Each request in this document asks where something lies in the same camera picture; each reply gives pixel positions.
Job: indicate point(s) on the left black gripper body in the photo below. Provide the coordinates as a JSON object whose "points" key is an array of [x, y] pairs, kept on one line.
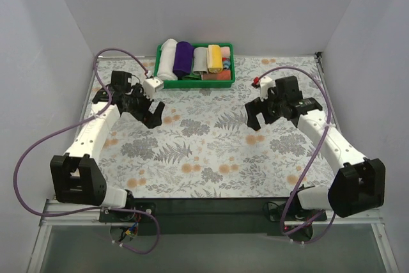
{"points": [[146, 110]]}

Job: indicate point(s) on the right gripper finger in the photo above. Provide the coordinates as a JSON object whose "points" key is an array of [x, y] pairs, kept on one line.
{"points": [[252, 121], [255, 107]]}

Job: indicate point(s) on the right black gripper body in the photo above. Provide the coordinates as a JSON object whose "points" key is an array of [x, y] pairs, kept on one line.
{"points": [[259, 110]]}

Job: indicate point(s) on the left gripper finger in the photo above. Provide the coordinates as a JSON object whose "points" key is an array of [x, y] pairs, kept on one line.
{"points": [[157, 114], [151, 120]]}

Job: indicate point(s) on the yellow towel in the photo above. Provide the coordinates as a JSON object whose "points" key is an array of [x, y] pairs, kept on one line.
{"points": [[214, 59]]}

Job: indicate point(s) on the grey towel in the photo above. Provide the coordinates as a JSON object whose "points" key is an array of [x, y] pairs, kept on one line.
{"points": [[200, 64]]}

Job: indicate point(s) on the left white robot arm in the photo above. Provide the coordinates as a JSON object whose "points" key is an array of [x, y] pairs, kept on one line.
{"points": [[76, 176]]}

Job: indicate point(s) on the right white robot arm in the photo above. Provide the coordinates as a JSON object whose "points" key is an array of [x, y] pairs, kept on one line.
{"points": [[359, 182]]}

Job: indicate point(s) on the green plastic tray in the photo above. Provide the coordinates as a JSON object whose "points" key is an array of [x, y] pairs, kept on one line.
{"points": [[199, 83]]}

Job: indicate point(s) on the white rolled towel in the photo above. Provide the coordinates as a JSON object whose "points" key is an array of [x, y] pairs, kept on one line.
{"points": [[166, 61]]}

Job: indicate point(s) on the brown rolled towel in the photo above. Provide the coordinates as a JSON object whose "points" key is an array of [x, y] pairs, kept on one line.
{"points": [[224, 75]]}

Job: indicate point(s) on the green rolled towel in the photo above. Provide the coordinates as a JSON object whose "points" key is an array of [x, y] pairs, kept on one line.
{"points": [[192, 77]]}

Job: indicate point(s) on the purple rolled towel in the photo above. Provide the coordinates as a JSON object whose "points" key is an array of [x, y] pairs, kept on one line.
{"points": [[183, 59]]}

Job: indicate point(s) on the floral table mat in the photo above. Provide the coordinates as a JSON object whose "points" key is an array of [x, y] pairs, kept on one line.
{"points": [[204, 147]]}

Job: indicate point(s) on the blue patterned rolled towel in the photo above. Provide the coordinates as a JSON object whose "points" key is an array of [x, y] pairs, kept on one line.
{"points": [[226, 63]]}

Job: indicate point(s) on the pink rolled towel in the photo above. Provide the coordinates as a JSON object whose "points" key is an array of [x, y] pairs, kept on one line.
{"points": [[226, 52]]}

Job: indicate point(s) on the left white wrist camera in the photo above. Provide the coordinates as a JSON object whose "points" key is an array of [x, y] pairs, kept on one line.
{"points": [[151, 86]]}

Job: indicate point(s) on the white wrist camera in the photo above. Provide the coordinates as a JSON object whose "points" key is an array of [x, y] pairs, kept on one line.
{"points": [[151, 86], [265, 83]]}

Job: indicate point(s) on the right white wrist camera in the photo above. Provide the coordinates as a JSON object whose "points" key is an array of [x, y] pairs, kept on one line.
{"points": [[265, 83]]}

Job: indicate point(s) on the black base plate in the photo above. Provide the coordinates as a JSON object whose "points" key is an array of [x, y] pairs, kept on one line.
{"points": [[199, 216]]}

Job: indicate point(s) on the aluminium frame rail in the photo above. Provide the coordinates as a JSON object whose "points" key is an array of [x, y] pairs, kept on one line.
{"points": [[71, 239]]}

